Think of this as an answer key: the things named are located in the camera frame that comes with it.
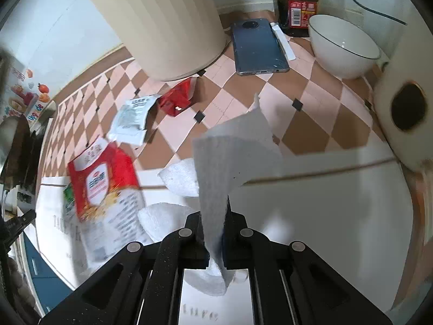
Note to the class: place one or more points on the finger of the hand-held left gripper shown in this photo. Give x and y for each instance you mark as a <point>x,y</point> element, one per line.
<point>20,221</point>

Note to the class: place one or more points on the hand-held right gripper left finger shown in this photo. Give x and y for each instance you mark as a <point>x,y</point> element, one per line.
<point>191,232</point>

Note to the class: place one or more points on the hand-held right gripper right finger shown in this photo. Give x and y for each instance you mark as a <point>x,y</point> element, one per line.
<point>234,233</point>

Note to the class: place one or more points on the white paper towel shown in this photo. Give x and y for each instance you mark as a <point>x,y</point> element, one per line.
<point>233,149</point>

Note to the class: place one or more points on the crumpled white tissue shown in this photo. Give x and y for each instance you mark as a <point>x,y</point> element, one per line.
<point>160,220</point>
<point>179,177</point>

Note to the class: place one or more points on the white printed paper sheet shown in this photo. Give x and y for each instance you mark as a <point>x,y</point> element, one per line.
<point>57,230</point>

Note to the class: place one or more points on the dark metal appliance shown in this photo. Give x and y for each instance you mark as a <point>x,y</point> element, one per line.
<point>20,152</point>

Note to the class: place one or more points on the red and white snack bag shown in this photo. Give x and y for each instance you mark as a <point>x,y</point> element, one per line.
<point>101,179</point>

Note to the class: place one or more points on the white printed sachet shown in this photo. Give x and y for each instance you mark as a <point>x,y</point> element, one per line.
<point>130,120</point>

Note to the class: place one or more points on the colourful printed box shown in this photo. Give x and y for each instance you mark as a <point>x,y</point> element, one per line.
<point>23,91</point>

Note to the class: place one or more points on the red crumpled wrapper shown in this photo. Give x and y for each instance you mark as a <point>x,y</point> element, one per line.
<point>176,100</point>

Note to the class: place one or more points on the checkered tablecloth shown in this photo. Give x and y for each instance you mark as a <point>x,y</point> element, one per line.
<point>321,108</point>

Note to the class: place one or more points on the blue smartphone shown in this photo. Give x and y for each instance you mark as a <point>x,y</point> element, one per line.
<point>258,47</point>

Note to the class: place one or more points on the cream ribbed bin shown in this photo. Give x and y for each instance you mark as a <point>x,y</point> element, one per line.
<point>162,23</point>

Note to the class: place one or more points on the white bowl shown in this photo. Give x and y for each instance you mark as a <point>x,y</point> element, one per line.
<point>341,52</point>

